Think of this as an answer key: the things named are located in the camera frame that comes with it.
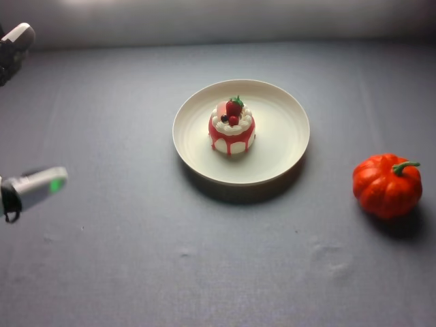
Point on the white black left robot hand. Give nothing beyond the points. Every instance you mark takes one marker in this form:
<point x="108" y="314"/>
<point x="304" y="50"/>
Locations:
<point x="41" y="184"/>

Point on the toy strawberry cream cake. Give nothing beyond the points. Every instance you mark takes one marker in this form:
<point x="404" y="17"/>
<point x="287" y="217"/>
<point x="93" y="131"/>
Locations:
<point x="231" y="134"/>

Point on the orange toy pumpkin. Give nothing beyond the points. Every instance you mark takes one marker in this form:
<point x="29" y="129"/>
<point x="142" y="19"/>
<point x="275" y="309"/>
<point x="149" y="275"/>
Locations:
<point x="385" y="190"/>

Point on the round white plate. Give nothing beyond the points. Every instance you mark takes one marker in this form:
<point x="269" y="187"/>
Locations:
<point x="272" y="136"/>

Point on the grey table cloth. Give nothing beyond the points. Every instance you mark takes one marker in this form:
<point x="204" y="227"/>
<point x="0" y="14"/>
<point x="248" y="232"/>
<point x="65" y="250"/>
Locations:
<point x="170" y="255"/>

